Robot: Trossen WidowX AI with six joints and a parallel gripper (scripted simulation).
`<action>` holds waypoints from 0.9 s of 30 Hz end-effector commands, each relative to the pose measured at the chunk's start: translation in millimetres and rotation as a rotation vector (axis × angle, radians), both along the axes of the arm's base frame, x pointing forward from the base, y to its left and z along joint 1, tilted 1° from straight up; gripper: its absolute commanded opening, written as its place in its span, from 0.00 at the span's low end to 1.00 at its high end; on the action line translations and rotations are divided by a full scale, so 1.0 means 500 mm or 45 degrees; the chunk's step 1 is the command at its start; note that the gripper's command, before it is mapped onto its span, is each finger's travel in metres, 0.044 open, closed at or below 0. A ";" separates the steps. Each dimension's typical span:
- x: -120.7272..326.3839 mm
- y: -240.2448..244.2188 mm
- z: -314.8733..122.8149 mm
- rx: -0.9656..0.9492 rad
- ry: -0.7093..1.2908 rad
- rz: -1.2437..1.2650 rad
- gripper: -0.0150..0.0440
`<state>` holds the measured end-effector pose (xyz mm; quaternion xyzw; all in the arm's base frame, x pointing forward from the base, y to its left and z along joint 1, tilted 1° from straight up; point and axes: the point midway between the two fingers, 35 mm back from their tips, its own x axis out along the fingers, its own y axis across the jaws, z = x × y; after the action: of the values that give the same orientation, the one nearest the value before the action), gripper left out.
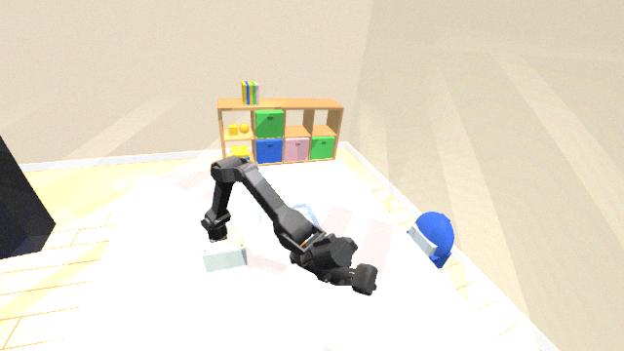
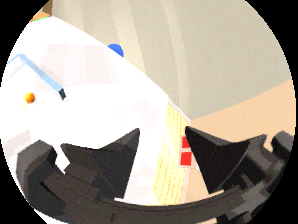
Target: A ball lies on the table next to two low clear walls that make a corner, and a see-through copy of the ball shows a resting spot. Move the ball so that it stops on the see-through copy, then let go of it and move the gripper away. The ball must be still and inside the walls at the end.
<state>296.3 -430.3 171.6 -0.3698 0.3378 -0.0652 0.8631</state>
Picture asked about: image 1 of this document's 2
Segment low clear corner walls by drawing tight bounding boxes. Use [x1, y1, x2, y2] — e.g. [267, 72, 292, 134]
[260, 207, 313, 223]

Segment pale blue l-shaped clear wall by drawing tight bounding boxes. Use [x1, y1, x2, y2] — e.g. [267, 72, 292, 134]
[258, 203, 321, 227]

